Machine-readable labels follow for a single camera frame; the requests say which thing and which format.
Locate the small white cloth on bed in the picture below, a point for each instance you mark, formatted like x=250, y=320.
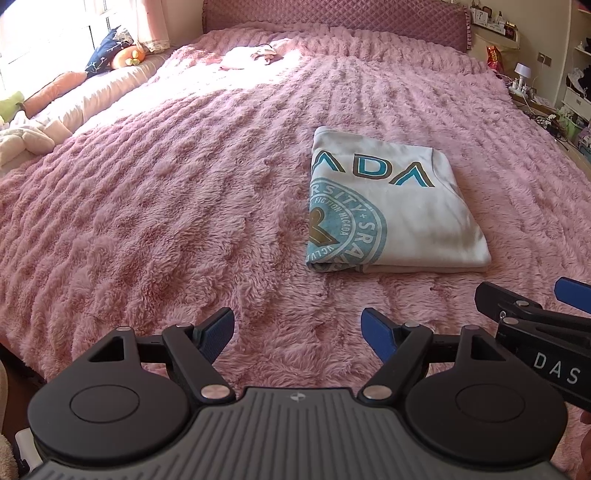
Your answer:
x=254, y=55

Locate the white open shelf unit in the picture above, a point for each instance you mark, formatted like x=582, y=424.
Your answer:
x=579, y=78

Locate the headboard side shelf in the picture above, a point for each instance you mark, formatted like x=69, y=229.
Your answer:
x=496, y=25

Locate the pink fluffy blanket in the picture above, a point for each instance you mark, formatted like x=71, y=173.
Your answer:
x=184, y=207

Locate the pink lace curtain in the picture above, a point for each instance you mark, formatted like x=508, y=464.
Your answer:
x=159, y=23

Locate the red snack bag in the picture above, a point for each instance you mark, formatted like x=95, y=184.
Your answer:
x=495, y=57

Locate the navy floral pillow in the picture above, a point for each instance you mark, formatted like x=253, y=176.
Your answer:
x=106, y=53

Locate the orange plush toy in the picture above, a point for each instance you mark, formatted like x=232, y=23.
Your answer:
x=129, y=57

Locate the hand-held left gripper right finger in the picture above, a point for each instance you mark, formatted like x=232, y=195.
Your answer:
x=376, y=330

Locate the white table lamp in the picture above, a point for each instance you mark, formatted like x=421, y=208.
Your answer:
x=522, y=74

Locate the wall socket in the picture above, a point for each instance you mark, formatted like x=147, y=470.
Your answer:
x=545, y=58

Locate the white printed sweatshirt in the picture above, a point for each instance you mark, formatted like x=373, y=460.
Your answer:
x=406, y=212

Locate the peach cushion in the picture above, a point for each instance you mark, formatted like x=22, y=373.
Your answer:
x=53, y=92

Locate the pink quilted headboard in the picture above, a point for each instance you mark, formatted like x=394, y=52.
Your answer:
x=337, y=18

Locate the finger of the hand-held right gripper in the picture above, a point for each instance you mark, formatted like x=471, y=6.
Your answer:
x=575, y=290
x=494, y=297

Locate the cream bolster bedding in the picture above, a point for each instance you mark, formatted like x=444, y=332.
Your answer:
x=111, y=92

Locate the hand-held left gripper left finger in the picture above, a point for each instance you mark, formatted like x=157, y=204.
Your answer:
x=217, y=332

